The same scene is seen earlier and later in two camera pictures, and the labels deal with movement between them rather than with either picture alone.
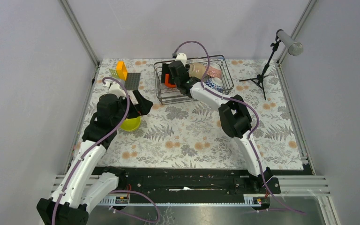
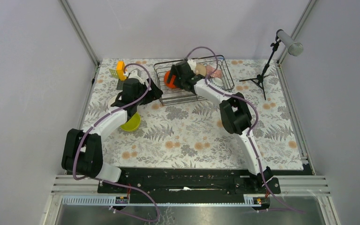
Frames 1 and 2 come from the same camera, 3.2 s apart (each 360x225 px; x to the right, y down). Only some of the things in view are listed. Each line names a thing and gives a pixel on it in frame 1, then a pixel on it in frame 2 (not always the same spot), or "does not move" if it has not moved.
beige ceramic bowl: (198, 70) does not move
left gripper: (143, 107) to (155, 92)
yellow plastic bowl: (131, 124) does not move
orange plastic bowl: (167, 84) does not move
